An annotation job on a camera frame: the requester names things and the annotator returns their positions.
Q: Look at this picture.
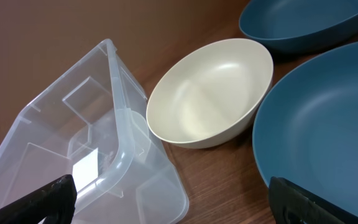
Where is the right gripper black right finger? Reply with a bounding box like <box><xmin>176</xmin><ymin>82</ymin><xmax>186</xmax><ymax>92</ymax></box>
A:
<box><xmin>268</xmin><ymin>177</ymin><xmax>358</xmax><ymax>224</ymax></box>

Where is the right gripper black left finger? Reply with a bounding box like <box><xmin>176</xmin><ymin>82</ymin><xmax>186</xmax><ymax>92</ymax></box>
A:
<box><xmin>0</xmin><ymin>174</ymin><xmax>77</xmax><ymax>224</ymax></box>

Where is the dark blue large bowl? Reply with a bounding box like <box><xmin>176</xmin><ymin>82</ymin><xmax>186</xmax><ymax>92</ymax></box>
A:
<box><xmin>252</xmin><ymin>42</ymin><xmax>358</xmax><ymax>216</ymax></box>

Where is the clear plastic storage bin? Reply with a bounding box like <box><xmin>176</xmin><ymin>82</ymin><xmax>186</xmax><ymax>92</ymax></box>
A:
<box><xmin>0</xmin><ymin>39</ymin><xmax>189</xmax><ymax>223</ymax></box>

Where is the cream large bowl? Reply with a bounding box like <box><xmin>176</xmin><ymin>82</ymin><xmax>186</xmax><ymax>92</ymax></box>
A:
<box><xmin>146</xmin><ymin>39</ymin><xmax>273</xmax><ymax>149</ymax></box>

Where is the white paper label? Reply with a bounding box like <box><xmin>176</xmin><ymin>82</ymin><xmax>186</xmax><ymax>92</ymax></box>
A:
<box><xmin>72</xmin><ymin>149</ymin><xmax>98</xmax><ymax>191</ymax></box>

